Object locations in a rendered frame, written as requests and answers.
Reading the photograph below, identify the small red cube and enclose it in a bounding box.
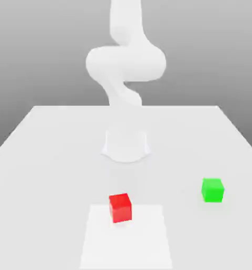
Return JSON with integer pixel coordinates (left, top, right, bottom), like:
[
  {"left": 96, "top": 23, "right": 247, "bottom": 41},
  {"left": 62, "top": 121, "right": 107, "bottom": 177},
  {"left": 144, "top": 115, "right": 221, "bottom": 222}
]
[{"left": 108, "top": 192, "right": 132, "bottom": 224}]

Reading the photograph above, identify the small green cube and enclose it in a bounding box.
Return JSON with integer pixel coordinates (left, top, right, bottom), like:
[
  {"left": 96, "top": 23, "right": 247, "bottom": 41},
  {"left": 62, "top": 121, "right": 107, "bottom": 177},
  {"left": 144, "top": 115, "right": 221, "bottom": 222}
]
[{"left": 201, "top": 178, "right": 225, "bottom": 203}]

